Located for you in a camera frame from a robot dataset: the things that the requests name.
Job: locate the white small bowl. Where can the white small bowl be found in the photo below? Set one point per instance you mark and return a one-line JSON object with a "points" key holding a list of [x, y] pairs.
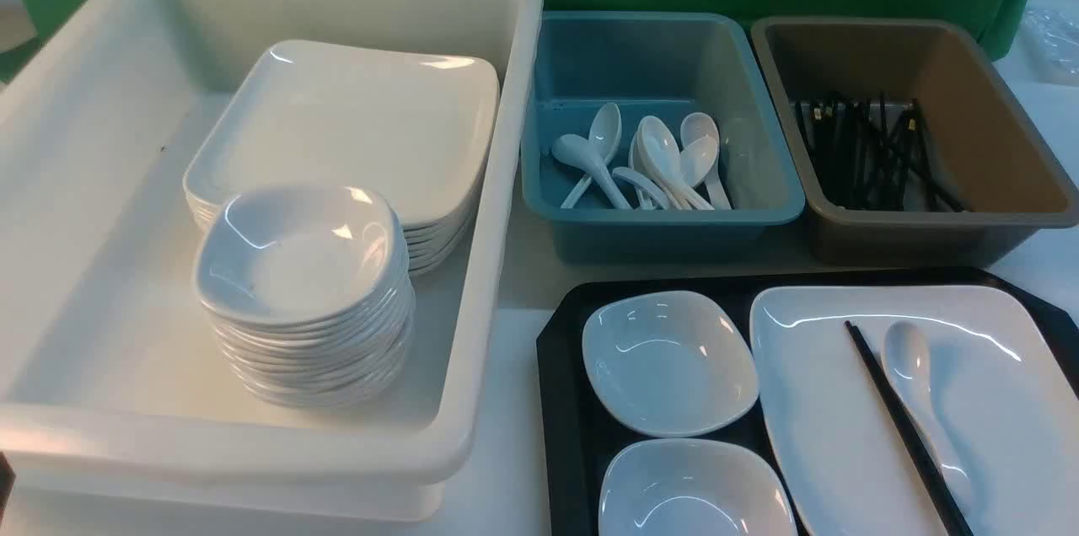
{"points": [[669, 364], [691, 486]]}

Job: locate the white soup spoon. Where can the white soup spoon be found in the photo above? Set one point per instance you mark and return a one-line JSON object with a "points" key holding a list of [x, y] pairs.
{"points": [[906, 357]]}

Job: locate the black chopsticks pair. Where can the black chopsticks pair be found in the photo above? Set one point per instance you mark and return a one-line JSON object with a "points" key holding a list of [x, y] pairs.
{"points": [[948, 509]]}

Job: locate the large white rice plate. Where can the large white rice plate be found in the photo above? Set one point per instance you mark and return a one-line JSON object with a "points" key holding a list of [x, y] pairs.
{"points": [[996, 387]]}

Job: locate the white spoon leftmost in bin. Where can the white spoon leftmost in bin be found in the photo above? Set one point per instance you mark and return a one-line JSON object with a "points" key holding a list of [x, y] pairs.
{"points": [[591, 156]]}

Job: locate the stack of white rectangular plates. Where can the stack of white rectangular plates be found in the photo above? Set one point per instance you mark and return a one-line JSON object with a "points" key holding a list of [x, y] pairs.
{"points": [[415, 128]]}

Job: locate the white spoon right in bin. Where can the white spoon right in bin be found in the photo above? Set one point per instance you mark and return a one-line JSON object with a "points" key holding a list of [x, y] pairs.
{"points": [[699, 157]]}

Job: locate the blue plastic bin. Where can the blue plastic bin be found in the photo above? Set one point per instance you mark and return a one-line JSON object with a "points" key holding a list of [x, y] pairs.
{"points": [[668, 66]]}

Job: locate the stack of white small bowls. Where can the stack of white small bowls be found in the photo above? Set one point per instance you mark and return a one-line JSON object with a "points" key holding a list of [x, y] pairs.
{"points": [[308, 291]]}

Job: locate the pile of black chopsticks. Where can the pile of black chopsticks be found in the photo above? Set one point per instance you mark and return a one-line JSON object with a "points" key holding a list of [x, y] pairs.
{"points": [[874, 154]]}

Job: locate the brown plastic bin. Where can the brown plastic bin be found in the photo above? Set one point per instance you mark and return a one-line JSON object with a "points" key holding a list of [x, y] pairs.
{"points": [[989, 149]]}

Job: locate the large white plastic tub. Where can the large white plastic tub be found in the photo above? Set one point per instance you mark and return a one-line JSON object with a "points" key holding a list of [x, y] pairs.
{"points": [[113, 384]]}

